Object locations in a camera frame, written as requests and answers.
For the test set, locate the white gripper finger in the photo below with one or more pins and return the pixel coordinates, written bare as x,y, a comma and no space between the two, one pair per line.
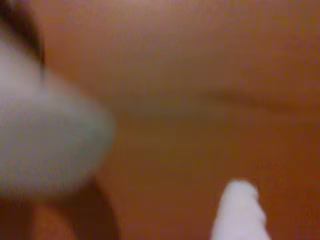
240,212

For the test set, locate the white mug blue green pattern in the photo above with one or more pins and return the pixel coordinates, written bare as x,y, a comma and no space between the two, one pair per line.
50,125

